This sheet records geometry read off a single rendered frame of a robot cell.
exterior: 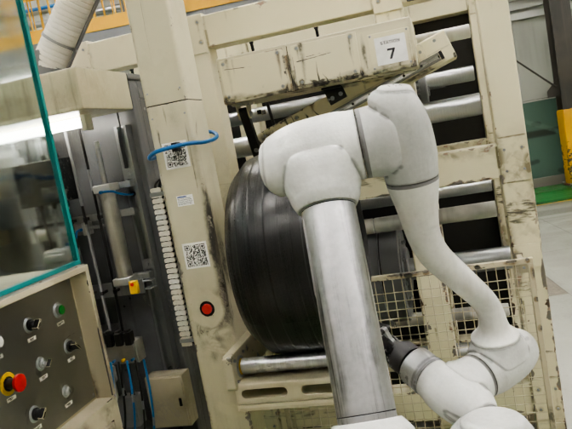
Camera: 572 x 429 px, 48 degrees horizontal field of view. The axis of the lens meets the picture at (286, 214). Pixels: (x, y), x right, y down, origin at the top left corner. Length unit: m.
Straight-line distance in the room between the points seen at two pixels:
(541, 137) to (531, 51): 1.41
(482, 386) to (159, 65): 1.17
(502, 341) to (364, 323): 0.43
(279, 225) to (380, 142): 0.50
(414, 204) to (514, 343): 0.41
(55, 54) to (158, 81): 0.59
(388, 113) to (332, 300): 0.34
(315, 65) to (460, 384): 1.05
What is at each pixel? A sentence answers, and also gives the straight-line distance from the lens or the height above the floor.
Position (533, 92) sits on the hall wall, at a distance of 11.51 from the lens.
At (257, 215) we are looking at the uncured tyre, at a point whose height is 1.32.
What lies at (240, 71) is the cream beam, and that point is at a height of 1.73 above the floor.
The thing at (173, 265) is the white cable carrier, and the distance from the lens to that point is 1.91.
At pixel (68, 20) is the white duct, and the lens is 2.34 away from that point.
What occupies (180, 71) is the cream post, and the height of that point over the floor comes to 1.73.
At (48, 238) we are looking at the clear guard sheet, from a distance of 1.73.
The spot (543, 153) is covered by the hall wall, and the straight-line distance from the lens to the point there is 11.48.
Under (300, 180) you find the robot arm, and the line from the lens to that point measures 1.14.
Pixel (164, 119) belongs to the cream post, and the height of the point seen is 1.61.
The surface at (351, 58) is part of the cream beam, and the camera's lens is 1.98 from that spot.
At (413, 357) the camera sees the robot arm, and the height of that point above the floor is 0.99.
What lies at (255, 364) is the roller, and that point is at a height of 0.91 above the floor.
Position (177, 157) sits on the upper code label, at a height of 1.50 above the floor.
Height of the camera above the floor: 1.49
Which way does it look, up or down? 6 degrees down
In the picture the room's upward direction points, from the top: 10 degrees counter-clockwise
